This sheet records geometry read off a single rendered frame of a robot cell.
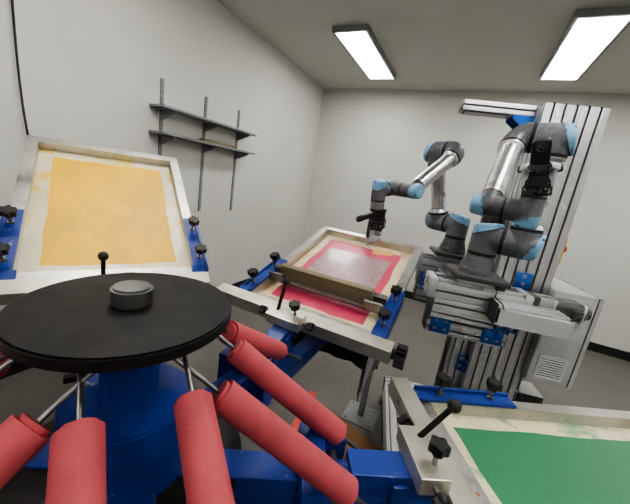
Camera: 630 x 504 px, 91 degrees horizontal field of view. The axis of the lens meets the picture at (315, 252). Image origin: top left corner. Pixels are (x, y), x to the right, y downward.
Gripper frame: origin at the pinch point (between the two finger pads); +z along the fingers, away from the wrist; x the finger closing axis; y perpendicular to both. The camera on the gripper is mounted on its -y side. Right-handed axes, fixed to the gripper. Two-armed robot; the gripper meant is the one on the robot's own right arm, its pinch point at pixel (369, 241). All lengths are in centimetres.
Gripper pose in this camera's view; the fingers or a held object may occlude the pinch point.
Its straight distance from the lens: 177.7
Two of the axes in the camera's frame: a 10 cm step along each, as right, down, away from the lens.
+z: -0.3, 8.9, 4.6
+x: 4.6, -4.0, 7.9
